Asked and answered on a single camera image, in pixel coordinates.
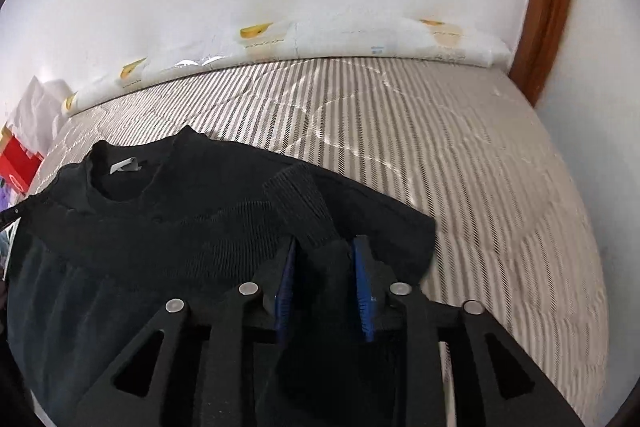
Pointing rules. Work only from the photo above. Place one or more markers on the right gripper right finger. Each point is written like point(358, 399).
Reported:
point(432, 363)

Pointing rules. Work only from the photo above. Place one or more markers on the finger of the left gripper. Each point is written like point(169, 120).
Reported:
point(9, 216)

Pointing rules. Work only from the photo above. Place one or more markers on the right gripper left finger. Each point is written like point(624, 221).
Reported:
point(182, 371)

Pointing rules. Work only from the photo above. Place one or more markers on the black sweatshirt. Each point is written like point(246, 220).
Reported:
point(103, 247)

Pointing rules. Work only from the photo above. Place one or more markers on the red paper shopping bag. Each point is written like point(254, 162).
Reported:
point(18, 166)

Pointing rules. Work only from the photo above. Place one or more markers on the white paper shopping bag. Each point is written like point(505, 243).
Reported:
point(39, 116)

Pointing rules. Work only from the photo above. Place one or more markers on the striped quilted mattress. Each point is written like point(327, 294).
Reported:
point(458, 143)

